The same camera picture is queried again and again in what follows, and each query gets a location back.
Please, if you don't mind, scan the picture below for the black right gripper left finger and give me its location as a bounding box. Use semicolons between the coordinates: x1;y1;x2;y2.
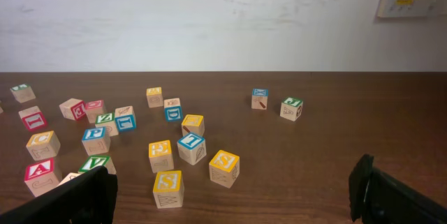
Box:
1;166;118;223

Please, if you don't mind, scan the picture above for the green L block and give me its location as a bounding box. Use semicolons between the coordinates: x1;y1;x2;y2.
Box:
10;84;36;103

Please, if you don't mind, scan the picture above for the plain wooden picture block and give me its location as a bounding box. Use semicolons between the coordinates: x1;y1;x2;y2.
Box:
58;172;80;186

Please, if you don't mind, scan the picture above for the red I side block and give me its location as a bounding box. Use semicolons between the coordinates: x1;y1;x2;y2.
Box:
18;106;47;131

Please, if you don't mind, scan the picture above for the yellow S block front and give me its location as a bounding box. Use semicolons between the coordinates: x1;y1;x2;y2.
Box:
153;170;184;209

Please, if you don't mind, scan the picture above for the red E side block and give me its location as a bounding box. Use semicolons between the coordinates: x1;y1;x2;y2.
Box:
59;98;86;121

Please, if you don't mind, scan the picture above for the yellow top far block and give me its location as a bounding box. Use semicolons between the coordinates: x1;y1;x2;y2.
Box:
146;87;164;108

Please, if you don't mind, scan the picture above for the green J block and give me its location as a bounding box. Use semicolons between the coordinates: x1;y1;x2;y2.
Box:
280;97;303;121

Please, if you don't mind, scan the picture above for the green V block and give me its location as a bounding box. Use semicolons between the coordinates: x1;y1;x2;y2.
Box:
78;155;117;174

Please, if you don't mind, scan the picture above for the yellow E block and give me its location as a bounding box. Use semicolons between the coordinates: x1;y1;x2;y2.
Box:
148;140;174;173

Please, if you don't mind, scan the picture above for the yellow C block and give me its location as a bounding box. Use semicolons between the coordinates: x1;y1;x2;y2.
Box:
26;130;61;160

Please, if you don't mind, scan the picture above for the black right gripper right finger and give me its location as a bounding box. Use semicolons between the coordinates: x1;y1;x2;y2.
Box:
349;154;446;224

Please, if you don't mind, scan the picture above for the blue D side block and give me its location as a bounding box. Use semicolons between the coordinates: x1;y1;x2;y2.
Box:
164;98;183;121

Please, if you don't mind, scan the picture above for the red Q block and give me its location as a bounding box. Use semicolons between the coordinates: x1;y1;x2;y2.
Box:
85;100;106;124

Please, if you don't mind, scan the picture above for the blue T block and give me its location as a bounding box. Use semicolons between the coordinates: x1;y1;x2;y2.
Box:
177;133;207;165

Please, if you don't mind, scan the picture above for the yellow s block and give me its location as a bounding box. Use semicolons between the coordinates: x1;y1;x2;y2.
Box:
153;170;184;209
209;150;240;188

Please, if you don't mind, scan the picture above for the blue P block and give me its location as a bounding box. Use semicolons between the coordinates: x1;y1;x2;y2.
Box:
82;127;111;156

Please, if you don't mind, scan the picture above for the blue X block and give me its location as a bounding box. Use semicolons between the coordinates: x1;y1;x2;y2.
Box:
251;89;268;110

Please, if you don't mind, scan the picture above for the yellow block with brown picture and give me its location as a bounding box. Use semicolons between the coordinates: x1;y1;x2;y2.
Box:
181;114;205;136

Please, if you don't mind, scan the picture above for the blue L side block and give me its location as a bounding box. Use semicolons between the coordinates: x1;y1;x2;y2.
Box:
115;105;136;132

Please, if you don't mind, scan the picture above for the green Z block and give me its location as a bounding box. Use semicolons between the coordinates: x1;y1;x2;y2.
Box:
95;112;119;137

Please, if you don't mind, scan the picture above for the red A block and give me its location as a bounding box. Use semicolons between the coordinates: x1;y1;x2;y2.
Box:
24;158;63;197

